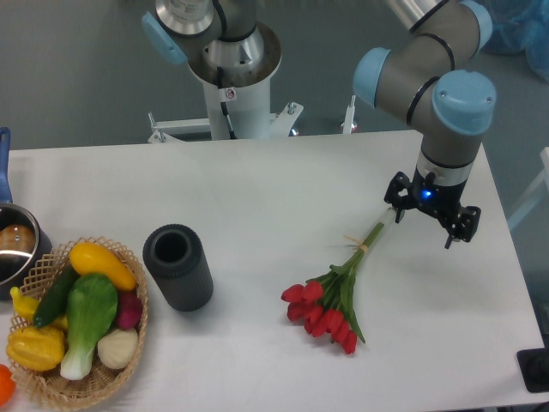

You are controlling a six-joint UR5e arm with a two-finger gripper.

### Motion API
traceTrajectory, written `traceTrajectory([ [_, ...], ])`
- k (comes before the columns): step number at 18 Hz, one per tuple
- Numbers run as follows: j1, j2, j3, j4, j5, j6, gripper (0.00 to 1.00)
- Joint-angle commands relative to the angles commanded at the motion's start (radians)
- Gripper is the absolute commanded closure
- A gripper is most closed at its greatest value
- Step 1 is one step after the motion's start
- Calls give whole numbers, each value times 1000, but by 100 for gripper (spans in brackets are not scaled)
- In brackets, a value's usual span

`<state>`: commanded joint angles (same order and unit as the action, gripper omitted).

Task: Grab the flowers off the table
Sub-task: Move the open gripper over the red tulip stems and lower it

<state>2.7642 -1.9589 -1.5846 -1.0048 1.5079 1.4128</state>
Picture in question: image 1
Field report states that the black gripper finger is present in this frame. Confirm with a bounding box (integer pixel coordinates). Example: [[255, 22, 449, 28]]
[[443, 206, 481, 249], [383, 172, 416, 223]]

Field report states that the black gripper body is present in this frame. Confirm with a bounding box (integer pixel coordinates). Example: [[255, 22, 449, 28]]
[[412, 166, 467, 219]]

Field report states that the red tulip bouquet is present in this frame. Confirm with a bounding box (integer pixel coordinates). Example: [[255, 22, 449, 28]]
[[281, 207, 396, 355]]

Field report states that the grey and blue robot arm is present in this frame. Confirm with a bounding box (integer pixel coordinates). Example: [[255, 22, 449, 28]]
[[142, 1, 496, 242]]

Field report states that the black device at edge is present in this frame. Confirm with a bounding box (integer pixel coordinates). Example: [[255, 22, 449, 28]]
[[516, 348, 548, 393]]

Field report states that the blue plastic bag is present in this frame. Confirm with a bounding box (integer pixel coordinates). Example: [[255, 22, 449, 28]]
[[480, 1, 548, 82]]

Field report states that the dark grey ribbed vase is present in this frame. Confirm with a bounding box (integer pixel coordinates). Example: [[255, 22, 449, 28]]
[[142, 224, 214, 312]]

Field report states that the red radish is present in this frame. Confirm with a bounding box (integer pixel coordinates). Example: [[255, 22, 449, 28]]
[[115, 292, 143, 330]]

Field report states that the yellow squash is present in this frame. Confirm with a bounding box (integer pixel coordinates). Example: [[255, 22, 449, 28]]
[[69, 242, 137, 292]]

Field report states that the white garlic bulb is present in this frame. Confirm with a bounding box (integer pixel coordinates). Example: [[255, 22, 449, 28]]
[[97, 329, 138, 370]]

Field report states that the green bok choy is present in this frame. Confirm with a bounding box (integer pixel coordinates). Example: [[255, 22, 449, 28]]
[[60, 273, 118, 381]]

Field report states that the dark green cucumber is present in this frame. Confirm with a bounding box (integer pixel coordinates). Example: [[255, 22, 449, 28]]
[[33, 265, 80, 328]]

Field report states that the small yellow gourd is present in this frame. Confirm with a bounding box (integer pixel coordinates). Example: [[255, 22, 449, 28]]
[[9, 287, 68, 331]]

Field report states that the yellow bell pepper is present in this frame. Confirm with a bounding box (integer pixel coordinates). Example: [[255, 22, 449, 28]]
[[6, 326, 65, 372]]

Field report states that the woven wicker basket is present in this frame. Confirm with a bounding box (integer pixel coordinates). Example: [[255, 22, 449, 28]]
[[8, 236, 148, 411]]

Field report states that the orange bell pepper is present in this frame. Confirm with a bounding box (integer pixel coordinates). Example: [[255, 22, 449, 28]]
[[0, 364, 15, 406]]

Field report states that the white frame at right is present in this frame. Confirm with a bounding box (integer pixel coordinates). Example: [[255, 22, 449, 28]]
[[507, 147, 548, 231]]

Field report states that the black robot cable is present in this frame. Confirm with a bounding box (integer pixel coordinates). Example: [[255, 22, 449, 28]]
[[215, 65, 238, 140]]

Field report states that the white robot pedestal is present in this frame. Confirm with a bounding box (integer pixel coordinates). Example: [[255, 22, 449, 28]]
[[142, 13, 304, 142]]

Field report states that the blue handled saucepan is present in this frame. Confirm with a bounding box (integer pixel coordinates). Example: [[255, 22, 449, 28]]
[[1, 127, 51, 301]]

